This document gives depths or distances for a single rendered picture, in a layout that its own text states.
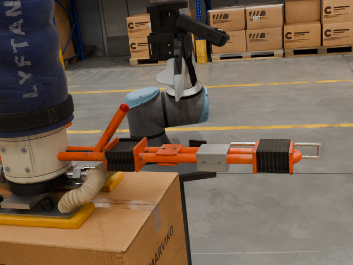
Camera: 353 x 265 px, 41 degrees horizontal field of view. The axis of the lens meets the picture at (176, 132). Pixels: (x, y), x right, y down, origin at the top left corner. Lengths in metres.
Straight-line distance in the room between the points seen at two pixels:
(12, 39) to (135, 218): 0.48
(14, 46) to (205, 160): 0.49
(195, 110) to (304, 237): 1.22
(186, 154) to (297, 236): 1.83
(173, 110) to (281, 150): 0.93
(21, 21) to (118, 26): 8.97
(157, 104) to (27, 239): 0.95
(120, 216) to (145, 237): 0.08
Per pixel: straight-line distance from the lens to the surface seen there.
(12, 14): 1.10
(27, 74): 1.12
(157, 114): 1.91
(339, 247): 2.76
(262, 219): 3.01
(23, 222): 1.19
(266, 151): 1.03
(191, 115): 1.91
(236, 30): 8.16
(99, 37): 10.18
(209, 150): 1.07
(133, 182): 1.31
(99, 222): 1.13
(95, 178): 1.15
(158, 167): 1.90
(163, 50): 1.03
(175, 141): 2.12
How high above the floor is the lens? 1.47
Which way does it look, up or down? 18 degrees down
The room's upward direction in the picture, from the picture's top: 6 degrees counter-clockwise
